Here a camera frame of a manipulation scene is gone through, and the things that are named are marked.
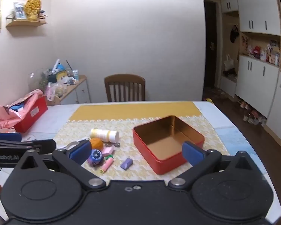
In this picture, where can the purple spiky toy figure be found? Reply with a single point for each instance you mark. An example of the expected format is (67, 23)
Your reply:
(95, 158)

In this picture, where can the round tin with lid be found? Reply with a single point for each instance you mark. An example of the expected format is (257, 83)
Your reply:
(71, 145)

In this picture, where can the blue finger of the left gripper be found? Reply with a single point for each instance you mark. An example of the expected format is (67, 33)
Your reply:
(16, 137)

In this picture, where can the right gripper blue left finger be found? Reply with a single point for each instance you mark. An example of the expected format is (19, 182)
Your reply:
(70, 161)

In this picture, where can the pink plastic bag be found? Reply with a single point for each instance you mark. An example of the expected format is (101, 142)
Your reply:
(14, 113)

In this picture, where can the white tote bag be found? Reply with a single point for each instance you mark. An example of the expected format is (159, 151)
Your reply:
(230, 63)

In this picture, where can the red cardboard box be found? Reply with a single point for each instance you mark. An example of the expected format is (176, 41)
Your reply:
(37, 110)

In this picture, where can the purple candy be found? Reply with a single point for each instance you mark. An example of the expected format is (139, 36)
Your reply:
(126, 164)

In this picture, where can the yellow houndstooth table mat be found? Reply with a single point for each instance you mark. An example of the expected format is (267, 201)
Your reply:
(69, 123)

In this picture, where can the red square metal tin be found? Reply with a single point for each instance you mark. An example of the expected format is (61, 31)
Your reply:
(160, 142)

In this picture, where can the small photo frame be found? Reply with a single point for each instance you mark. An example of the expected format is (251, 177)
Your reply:
(19, 13)

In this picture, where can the orange fruit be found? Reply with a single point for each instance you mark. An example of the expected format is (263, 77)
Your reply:
(97, 143)

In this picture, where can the white drawer sideboard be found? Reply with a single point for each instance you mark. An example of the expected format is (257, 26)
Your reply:
(75, 94)

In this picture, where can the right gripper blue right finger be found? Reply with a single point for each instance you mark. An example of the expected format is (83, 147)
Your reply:
(203, 162)

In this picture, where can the wooden wall shelf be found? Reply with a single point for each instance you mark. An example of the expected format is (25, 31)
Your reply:
(25, 23)

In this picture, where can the silver nail clipper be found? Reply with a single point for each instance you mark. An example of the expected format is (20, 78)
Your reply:
(109, 144)

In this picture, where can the white wall cabinet unit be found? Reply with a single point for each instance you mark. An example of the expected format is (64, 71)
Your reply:
(257, 50)

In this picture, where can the pink tube candy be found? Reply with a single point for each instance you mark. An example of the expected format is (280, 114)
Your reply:
(106, 165)

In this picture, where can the wooden slatted chair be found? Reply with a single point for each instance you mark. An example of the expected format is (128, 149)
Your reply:
(125, 88)

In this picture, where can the yellow blue cartoon holder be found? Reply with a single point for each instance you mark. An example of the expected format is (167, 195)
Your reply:
(57, 74)

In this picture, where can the white yellow supplement bottle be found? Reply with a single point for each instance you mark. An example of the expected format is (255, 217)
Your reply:
(110, 136)

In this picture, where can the pink eraser block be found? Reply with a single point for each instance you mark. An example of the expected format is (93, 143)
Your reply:
(108, 150)

